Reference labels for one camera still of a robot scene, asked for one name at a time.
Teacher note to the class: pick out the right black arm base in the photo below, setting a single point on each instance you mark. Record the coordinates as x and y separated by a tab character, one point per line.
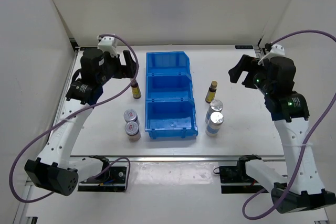
235	180

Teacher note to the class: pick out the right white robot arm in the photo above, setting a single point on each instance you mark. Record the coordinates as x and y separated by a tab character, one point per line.
302	189

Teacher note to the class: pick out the middle blue storage bin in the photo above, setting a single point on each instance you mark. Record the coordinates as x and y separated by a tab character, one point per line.
174	87

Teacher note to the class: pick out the red-label spice jar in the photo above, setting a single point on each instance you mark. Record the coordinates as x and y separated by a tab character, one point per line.
130	115
132	131

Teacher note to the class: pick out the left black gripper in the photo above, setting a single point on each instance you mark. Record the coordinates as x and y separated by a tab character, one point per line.
128	71

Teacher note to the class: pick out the silver-cap salt shaker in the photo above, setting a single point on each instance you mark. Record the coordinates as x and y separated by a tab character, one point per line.
214	106
214	123

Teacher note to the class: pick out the aluminium frame rail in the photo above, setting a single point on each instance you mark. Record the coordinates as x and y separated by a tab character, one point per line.
267	158

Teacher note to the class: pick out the brown sauce bottle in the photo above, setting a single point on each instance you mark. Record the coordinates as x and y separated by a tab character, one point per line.
136	93
211	92

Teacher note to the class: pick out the near blue storage bin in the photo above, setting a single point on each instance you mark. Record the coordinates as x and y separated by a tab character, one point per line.
170	118

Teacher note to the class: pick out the far blue storage bin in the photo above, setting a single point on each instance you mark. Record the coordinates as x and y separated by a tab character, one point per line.
167	63

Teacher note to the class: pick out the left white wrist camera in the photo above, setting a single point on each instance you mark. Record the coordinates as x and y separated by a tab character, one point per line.
108	44

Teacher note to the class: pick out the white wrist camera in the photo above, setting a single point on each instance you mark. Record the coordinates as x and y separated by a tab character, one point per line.
108	44
274	50

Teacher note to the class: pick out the blue storage bin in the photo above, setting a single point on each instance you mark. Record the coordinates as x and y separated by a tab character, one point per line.
174	87
167	63
170	118

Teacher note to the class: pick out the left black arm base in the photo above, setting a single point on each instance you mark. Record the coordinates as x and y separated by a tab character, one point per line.
113	177

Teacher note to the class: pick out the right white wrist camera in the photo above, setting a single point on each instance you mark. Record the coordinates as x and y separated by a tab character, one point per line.
274	50

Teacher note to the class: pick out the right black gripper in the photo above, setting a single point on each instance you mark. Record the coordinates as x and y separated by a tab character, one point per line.
247	63

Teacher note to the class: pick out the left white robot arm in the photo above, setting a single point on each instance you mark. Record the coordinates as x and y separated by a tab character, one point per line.
52	170

